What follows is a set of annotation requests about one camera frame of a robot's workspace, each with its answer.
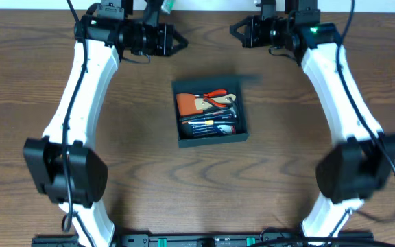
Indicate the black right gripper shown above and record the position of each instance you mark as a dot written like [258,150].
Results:
[254,22]

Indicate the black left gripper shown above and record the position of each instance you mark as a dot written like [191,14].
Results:
[167,40]

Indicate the black flip-lid box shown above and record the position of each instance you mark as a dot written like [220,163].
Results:
[197,86]

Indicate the red handled pliers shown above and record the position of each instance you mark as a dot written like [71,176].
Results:
[214,96]

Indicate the orange scraper wooden handle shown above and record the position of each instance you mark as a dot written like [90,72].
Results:
[189,104]

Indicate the steel claw hammer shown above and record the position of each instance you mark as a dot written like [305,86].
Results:
[229,113]

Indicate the blue red tool pack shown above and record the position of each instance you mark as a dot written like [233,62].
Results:
[202,130]

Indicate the black yellow handled screwdriver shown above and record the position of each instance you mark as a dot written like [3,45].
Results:
[211,122]

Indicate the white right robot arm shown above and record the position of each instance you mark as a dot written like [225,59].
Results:
[362,157]

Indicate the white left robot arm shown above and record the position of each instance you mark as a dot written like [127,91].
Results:
[62,163]

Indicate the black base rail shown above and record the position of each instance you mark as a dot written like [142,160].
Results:
[144,240]

